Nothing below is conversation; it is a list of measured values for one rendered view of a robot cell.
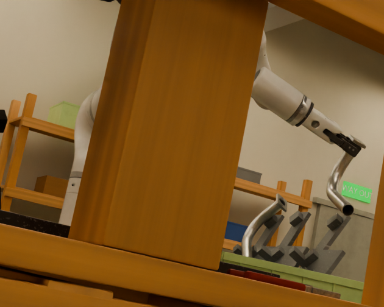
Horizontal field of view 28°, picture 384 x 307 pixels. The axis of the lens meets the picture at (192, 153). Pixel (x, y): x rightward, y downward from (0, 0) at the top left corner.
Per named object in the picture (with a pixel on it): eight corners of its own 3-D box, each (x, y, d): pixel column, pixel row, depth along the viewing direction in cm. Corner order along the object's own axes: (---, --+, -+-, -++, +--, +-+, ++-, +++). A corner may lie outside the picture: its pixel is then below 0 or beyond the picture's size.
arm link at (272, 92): (280, 120, 204) (289, 120, 194) (240, 92, 202) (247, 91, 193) (297, 94, 204) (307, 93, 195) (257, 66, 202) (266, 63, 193)
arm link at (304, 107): (306, 97, 193) (316, 104, 194) (302, 91, 202) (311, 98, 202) (286, 123, 195) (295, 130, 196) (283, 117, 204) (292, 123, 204)
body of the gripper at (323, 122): (312, 103, 193) (347, 128, 195) (306, 97, 203) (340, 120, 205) (294, 127, 195) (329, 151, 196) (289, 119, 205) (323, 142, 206)
